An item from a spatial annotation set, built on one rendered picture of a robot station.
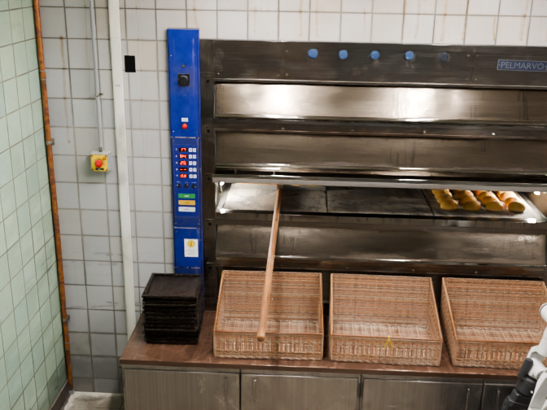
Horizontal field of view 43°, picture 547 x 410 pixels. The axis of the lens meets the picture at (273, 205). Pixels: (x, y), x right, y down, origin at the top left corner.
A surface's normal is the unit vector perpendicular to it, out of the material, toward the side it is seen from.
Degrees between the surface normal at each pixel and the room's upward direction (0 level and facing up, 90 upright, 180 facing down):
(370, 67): 90
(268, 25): 90
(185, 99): 90
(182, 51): 90
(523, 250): 70
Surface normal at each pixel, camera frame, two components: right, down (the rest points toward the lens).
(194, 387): -0.04, 0.33
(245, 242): -0.04, -0.02
